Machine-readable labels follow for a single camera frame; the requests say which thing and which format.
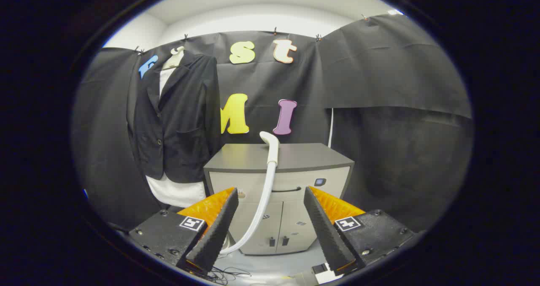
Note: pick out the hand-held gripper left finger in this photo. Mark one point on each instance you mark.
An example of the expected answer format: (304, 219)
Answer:
(219, 231)

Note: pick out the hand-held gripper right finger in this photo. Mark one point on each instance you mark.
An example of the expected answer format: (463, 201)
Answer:
(327, 231)

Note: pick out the black suit jacket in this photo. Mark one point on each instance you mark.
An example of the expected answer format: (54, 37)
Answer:
(185, 117)

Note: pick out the grey and white cabinet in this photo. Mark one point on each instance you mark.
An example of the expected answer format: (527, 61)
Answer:
(295, 156)

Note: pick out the black backdrop cloth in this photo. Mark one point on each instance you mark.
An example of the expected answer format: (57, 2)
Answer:
(379, 87)

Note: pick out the row of black backdrop clips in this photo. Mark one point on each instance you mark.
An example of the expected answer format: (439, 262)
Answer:
(185, 37)

